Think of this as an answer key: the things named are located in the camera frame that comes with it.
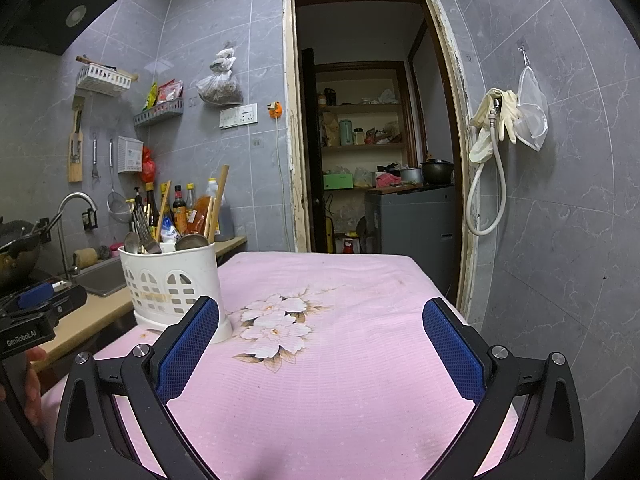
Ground black range hood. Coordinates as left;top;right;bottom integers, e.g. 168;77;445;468
0;0;137;56

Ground white wall basket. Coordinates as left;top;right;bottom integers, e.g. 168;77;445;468
75;55;138;95

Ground red snack packet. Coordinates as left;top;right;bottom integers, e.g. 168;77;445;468
156;80;183;106

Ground black pot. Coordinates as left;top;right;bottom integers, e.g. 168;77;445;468
421;159;455;185

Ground row of sauce bottles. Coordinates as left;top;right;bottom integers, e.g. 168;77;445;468
127;177;236;243

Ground worn door frame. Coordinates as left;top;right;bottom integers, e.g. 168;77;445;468
281;0;476;321

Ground orange sauce packet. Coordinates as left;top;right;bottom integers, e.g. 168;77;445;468
187;195;216;236

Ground white wall switch panel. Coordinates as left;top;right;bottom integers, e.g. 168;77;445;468
219;103;259;129

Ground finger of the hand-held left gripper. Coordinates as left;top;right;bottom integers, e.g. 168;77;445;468
0;281;76;313
0;286;89;333

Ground white hose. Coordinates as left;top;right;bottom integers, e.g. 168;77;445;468
465;100;507;236

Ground person's left hand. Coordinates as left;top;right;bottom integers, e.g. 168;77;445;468
25;346;49;428

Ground metal fork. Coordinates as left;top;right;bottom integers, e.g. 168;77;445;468
136;212;162;255

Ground wooden wall knife holder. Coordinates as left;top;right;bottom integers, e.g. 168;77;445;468
67;95;87;183

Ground beige kitchen counter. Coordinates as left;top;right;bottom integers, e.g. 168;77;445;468
30;235;248;371

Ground grey fridge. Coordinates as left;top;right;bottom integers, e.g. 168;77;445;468
364;185;457;291

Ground white mesh bag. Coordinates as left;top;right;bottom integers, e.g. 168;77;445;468
512;49;549;152

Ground large metal spoon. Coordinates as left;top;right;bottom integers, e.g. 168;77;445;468
175;233;210;252

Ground wooden shelf unit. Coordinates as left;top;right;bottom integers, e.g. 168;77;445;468
315;61;408;196

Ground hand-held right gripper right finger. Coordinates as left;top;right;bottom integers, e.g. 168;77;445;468
422;297;586;480

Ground tan loofah sponge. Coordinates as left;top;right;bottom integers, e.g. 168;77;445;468
72;247;103;271

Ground cream rubber gloves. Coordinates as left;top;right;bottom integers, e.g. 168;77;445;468
468;87;520;163

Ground white plastic utensil holder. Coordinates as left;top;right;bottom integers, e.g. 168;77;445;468
117;241;234;345

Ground metal faucet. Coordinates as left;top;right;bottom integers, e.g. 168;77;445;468
56;192;99;281

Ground grey wall shelf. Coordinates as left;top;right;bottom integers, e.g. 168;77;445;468
133;99;185;127

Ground steel sink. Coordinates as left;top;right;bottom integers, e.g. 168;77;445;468
75;255;128;298

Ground hanging clear plastic bag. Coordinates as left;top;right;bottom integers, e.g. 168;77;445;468
196;47;244;107

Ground white wall box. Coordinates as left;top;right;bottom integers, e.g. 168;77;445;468
118;136;144;175

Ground black wok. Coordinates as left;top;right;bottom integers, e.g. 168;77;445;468
0;217;51;288

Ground red plastic bag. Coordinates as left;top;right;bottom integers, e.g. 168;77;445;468
141;146;158;183

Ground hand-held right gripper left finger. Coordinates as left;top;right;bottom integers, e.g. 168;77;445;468
52;296;221;480

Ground pink floral tablecloth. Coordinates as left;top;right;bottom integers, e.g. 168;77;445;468
40;251;521;480

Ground hanging metal strainer ladle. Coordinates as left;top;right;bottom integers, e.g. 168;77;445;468
106;137;132;223

